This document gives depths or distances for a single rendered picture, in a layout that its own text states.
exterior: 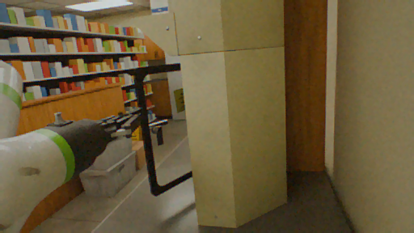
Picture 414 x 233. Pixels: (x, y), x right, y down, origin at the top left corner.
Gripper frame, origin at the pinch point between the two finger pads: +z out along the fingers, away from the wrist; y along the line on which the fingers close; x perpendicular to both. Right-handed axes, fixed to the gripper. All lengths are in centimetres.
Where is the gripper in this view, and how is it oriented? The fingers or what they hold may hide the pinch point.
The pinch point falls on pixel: (134, 116)
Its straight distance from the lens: 66.5
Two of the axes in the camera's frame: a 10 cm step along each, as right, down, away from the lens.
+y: -9.7, 0.2, 2.5
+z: 2.4, -2.4, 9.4
